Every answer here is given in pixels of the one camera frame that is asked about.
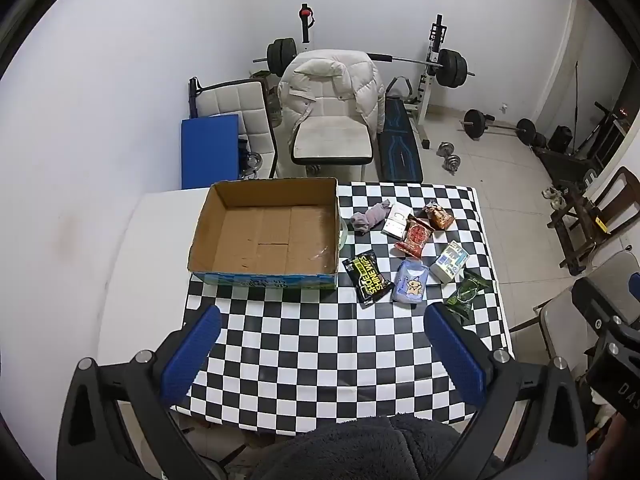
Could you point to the white sneakers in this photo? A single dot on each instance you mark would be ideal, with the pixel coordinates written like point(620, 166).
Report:
point(554, 196)

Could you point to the red snack packet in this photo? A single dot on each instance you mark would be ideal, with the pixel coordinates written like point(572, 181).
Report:
point(415, 237)

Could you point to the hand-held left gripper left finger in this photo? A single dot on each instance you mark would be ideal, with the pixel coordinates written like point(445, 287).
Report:
point(192, 357)

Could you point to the black white checkered tablecloth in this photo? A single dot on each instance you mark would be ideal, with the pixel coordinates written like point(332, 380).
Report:
point(325, 355)

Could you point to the person's dark fleece garment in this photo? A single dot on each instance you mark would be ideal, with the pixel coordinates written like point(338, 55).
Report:
point(360, 452)

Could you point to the white upholstered chair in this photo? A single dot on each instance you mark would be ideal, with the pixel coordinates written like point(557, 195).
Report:
point(332, 142)

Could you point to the dark blue mat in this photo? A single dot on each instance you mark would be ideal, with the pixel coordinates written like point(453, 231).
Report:
point(398, 145)

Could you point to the small white blue box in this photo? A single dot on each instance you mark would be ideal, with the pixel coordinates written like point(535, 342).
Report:
point(450, 263)

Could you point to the black yellow snack packet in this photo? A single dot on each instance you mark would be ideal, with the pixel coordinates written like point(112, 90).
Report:
point(367, 277)

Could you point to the chrome dumbbell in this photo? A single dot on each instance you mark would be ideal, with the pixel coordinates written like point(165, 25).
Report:
point(442, 150)
point(452, 164)

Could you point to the orange panda snack packet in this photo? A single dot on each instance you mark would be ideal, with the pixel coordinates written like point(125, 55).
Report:
point(440, 216)

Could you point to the metal weight plates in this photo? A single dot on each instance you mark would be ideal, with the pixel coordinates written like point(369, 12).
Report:
point(250, 162)

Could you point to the white padded folding chair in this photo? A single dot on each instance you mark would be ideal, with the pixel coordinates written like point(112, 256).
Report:
point(240, 105)

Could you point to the grey metal chair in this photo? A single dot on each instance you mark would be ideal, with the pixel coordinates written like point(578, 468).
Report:
point(560, 320)

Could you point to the cardboard box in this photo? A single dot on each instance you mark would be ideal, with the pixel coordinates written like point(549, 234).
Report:
point(265, 240)

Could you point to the small barbell with black plates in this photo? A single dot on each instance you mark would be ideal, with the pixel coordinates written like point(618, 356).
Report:
point(500, 128)

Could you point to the dark wooden chair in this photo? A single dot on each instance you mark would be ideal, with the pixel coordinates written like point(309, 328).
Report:
point(580, 220)

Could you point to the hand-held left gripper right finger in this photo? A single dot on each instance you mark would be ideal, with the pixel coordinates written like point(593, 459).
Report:
point(457, 360)

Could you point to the white paper carton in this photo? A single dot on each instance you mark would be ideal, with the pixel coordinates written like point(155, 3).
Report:
point(397, 222)

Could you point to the grey sock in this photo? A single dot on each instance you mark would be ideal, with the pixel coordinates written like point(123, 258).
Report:
point(370, 218)

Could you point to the dark green snack packet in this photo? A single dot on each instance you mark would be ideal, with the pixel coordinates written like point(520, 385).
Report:
point(465, 293)

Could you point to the light blue tissue packet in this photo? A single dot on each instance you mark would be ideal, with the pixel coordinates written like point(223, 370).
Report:
point(411, 282)

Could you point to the blue foam board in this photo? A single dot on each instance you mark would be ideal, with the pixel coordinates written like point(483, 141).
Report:
point(210, 150)

